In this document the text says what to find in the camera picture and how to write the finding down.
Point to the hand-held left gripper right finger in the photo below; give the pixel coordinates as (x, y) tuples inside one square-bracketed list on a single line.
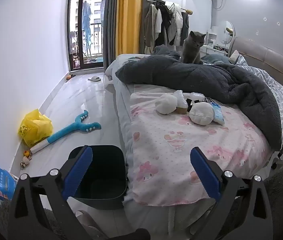
[(204, 172)]

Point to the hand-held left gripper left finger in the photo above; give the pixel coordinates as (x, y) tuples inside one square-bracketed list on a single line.
[(79, 172)]

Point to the dark plastic waste bin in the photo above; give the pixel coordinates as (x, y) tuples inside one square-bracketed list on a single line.
[(101, 180)]

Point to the small black plastic piece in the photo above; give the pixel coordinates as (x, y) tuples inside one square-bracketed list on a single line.
[(189, 102)]

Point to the pink printed blanket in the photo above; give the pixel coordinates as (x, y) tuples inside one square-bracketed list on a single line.
[(171, 155)]

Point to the blue forked plush toy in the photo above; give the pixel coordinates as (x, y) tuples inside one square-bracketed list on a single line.
[(64, 133)]

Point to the small beige plush toy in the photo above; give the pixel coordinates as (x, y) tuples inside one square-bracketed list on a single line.
[(25, 160)]

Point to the yellow rubber duck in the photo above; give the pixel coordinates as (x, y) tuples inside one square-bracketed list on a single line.
[(27, 153)]

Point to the white round plush cushion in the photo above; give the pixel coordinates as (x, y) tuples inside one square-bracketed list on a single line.
[(201, 113), (166, 103)]

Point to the light blue packet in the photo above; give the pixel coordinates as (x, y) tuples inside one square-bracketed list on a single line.
[(218, 112)]

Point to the yellow plastic bag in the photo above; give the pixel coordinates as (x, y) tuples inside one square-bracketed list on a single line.
[(34, 127)]

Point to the brown paper cup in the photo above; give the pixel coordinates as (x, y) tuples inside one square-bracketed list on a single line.
[(182, 110)]

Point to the crumpled clear plastic wrap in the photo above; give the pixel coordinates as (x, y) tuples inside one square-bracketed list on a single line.
[(197, 96)]

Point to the crumpled white plastic wrap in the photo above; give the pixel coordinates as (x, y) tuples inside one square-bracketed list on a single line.
[(180, 97)]

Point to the bed with beige headboard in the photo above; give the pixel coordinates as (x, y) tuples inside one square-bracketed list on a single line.
[(122, 100)]

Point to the dark grey fluffy blanket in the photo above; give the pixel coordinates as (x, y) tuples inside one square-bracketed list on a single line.
[(206, 77)]

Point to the grey slipper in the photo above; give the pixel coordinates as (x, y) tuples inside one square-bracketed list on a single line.
[(94, 78)]

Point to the orange black tool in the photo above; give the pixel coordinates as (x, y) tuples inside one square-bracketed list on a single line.
[(70, 77)]

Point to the grey white patterned quilt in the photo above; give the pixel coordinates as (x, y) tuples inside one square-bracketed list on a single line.
[(276, 85)]

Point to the blue basin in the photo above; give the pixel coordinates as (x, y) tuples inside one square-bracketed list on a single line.
[(98, 59)]

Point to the blue grey pillow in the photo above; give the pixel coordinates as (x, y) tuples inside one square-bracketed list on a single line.
[(216, 58)]

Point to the grey cat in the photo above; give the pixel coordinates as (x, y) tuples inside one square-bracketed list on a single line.
[(191, 50)]

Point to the white dressing table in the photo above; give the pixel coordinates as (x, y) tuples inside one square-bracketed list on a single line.
[(211, 40)]

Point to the round mirror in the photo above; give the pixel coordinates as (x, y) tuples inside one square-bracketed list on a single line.
[(225, 33)]

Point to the sliding glass door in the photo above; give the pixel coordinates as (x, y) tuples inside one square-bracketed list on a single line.
[(80, 30)]

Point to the row of hanging clothes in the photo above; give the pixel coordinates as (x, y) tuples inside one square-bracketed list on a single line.
[(166, 25)]

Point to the blue hanging garment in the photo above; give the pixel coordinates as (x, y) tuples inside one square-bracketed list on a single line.
[(87, 17)]

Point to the yellow curtain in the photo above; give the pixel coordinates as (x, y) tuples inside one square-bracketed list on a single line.
[(129, 17)]

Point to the clothes rack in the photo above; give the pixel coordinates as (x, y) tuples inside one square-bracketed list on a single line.
[(154, 1)]

